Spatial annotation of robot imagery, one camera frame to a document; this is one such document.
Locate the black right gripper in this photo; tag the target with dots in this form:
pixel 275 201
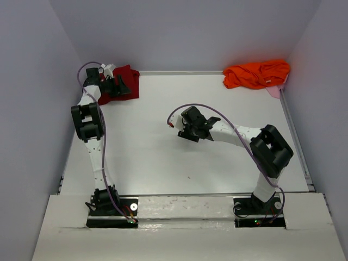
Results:
pixel 188 130

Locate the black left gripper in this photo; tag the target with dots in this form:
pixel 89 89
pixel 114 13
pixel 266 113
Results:
pixel 117 85

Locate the dark red t shirt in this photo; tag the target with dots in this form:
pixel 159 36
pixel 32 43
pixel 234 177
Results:
pixel 130 77

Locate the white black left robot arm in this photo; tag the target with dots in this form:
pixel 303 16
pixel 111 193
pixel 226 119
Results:
pixel 90 128

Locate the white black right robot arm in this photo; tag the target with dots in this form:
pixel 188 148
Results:
pixel 266 146

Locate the orange t shirt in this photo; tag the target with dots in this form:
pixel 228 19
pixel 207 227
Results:
pixel 258 75

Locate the pink t shirt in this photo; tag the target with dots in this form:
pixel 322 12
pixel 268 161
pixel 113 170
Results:
pixel 275 91

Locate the white cardboard front cover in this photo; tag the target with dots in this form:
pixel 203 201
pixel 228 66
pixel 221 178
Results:
pixel 189 228

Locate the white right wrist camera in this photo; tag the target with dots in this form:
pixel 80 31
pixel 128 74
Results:
pixel 177 121

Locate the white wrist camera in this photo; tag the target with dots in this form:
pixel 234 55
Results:
pixel 177 121
pixel 108 70

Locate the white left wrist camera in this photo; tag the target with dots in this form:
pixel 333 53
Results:
pixel 108 70

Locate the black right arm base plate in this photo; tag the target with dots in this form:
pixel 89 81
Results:
pixel 247 217

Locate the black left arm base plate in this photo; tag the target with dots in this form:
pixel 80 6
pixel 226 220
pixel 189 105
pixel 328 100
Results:
pixel 109 217

